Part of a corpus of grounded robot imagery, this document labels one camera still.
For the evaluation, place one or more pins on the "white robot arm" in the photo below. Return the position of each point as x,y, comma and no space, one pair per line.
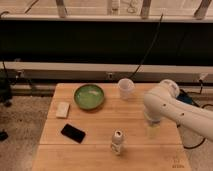
161,100

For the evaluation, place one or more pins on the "white plastic bottle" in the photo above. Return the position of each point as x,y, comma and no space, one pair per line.
117,142

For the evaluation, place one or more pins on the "clear plastic cup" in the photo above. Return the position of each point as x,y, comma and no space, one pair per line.
126,88

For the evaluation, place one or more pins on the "green bowl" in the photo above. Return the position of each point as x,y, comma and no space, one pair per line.
89,96

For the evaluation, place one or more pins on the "white sponge block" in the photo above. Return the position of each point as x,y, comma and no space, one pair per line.
62,110

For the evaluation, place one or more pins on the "black smartphone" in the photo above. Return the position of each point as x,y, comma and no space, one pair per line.
73,133

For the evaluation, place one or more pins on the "blue object on floor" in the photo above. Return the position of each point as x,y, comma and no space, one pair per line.
185,98

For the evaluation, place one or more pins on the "black equipment at left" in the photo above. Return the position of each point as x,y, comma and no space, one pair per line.
5,93

